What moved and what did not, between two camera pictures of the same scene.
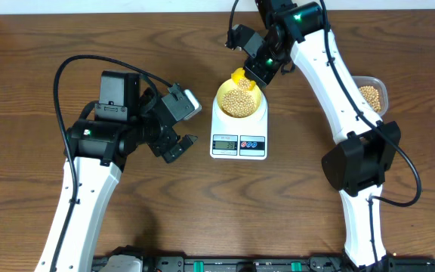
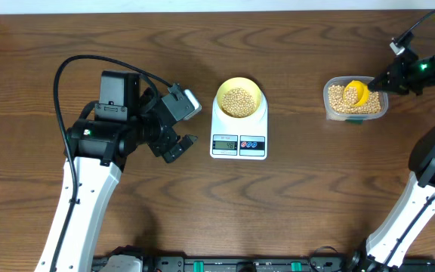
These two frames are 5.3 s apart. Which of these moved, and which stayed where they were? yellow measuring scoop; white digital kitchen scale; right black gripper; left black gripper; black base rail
Moved: yellow measuring scoop; right black gripper
Stayed: left black gripper; white digital kitchen scale; black base rail
